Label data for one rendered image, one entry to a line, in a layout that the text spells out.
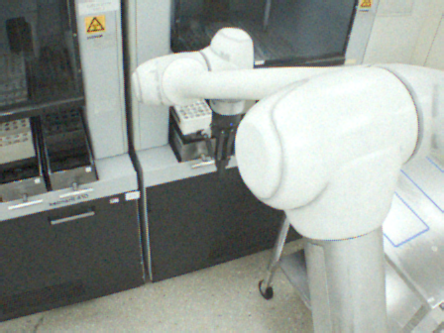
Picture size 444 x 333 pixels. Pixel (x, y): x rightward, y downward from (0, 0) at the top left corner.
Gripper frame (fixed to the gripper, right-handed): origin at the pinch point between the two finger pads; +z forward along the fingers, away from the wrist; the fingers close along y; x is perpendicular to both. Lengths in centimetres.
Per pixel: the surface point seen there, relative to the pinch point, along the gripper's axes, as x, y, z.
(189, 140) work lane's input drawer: -12.9, 5.6, -0.1
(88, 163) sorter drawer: -10.6, 36.4, 0.1
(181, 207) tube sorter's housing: -12.3, 8.0, 28.9
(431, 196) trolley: 28, -57, 0
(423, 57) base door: -137, -219, 59
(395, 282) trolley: 27, -68, 54
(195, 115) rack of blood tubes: -18.8, 2.2, -4.5
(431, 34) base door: -137, -219, 38
